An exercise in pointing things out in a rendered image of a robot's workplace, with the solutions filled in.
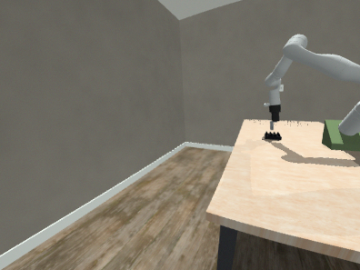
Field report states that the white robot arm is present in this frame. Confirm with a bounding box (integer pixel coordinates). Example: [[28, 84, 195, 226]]
[[265, 35, 360, 135]]

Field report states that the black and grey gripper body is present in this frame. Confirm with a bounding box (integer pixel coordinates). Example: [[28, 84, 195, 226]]
[[263, 97, 281, 122]]

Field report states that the black knob box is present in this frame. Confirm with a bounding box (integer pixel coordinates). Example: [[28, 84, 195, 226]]
[[265, 131, 282, 140]]

